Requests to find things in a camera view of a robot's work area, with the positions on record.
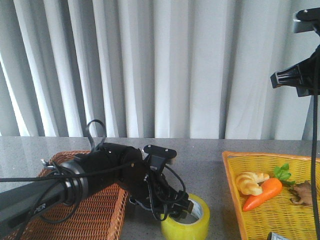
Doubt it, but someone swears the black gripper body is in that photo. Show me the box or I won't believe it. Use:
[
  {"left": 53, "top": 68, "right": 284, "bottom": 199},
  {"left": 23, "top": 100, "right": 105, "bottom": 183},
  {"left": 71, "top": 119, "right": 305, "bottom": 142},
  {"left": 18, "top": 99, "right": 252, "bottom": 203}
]
[
  {"left": 296, "top": 46, "right": 320, "bottom": 97},
  {"left": 117, "top": 159, "right": 183, "bottom": 220}
]

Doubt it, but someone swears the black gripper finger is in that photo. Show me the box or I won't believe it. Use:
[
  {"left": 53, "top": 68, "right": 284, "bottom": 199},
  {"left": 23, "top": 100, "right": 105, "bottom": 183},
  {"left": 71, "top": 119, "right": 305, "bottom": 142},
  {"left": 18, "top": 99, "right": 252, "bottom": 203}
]
[
  {"left": 270, "top": 64, "right": 303, "bottom": 89},
  {"left": 172, "top": 191, "right": 194, "bottom": 219}
]

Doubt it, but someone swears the yellow tape roll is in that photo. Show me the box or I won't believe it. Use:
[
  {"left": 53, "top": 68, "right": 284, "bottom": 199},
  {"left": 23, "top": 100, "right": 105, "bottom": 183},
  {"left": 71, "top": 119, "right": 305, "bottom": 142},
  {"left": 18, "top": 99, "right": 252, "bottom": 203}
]
[{"left": 161, "top": 194, "right": 210, "bottom": 240}]

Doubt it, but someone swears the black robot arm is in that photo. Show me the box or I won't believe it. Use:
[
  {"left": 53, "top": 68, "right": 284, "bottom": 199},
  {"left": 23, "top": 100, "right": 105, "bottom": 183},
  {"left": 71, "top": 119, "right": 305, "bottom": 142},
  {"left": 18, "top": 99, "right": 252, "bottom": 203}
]
[{"left": 0, "top": 143, "right": 194, "bottom": 237}]

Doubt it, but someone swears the brown wicker basket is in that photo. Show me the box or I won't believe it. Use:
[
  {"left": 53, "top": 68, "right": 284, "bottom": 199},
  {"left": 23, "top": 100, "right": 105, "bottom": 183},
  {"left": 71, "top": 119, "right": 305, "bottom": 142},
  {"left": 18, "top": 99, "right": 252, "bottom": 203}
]
[{"left": 0, "top": 151, "right": 127, "bottom": 240}]

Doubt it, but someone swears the toy croissant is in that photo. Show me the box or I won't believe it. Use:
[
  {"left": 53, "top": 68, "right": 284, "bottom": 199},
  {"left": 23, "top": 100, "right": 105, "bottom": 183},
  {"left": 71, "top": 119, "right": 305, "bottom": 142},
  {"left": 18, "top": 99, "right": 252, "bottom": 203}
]
[{"left": 235, "top": 171, "right": 270, "bottom": 196}]

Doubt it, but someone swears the toy orange carrot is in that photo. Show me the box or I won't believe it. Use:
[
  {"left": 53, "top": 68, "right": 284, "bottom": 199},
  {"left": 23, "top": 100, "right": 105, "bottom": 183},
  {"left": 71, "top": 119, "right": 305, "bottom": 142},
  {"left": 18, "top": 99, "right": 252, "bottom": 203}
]
[{"left": 242, "top": 163, "right": 295, "bottom": 212}]

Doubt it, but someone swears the dark grey packet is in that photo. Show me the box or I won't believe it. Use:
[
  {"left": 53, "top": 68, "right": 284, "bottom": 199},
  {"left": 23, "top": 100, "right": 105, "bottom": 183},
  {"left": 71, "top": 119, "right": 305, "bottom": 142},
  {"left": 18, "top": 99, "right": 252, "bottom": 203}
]
[{"left": 267, "top": 232, "right": 289, "bottom": 240}]

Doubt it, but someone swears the yellow wicker basket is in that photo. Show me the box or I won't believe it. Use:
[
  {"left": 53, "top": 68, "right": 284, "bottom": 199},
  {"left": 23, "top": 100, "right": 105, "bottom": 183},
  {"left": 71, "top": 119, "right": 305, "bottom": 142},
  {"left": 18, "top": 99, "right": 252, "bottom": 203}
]
[{"left": 222, "top": 151, "right": 317, "bottom": 240}]

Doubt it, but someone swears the grey pleated curtain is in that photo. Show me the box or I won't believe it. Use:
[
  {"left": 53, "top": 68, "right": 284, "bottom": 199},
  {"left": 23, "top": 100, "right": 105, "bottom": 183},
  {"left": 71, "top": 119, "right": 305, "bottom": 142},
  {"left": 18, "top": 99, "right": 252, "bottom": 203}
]
[{"left": 0, "top": 0, "right": 320, "bottom": 140}]

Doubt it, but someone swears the brown ginger root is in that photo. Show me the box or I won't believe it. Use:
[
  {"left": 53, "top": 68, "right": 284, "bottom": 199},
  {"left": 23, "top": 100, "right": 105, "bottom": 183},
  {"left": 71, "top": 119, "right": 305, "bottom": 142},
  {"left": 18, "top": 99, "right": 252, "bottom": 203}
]
[{"left": 290, "top": 180, "right": 313, "bottom": 207}]

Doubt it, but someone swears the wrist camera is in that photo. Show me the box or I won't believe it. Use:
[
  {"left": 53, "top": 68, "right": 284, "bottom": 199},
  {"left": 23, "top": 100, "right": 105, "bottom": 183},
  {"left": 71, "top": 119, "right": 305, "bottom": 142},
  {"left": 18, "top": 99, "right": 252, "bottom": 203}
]
[
  {"left": 293, "top": 7, "right": 320, "bottom": 33},
  {"left": 143, "top": 144, "right": 177, "bottom": 173}
]

